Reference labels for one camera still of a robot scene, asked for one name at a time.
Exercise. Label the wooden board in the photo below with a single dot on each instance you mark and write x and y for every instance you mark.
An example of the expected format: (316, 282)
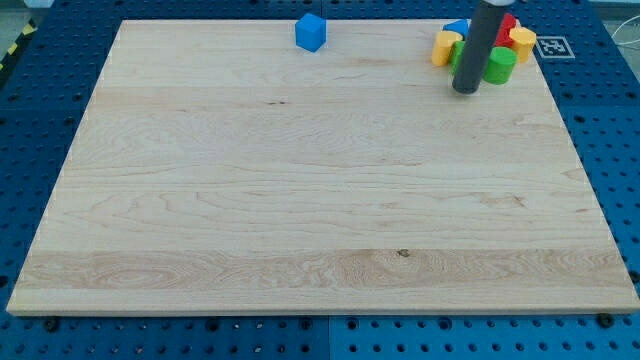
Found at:
(219, 169)

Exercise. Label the blue cube block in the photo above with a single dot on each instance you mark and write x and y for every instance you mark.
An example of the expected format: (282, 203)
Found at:
(310, 32)

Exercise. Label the yellow block left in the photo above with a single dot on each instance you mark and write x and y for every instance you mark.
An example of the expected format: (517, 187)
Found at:
(443, 45)

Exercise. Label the green block behind rod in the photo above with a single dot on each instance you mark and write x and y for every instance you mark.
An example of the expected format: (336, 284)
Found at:
(455, 54)

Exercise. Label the blue triangle block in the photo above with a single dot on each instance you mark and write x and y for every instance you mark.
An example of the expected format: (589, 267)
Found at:
(460, 26)

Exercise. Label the green cylinder block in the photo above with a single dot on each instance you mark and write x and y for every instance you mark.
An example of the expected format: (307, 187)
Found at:
(502, 61)

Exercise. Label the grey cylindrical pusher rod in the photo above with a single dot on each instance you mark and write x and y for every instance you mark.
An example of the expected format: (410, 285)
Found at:
(483, 31)

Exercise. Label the red block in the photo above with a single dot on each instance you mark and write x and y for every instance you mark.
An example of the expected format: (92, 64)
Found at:
(503, 38)

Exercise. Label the white fiducial marker tag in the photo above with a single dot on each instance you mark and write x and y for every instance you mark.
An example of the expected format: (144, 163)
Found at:
(554, 47)

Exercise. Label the yellow black hazard tape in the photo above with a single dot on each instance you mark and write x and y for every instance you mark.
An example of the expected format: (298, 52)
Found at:
(17, 48)

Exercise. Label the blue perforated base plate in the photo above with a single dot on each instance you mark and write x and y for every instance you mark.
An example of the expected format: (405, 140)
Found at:
(45, 95)

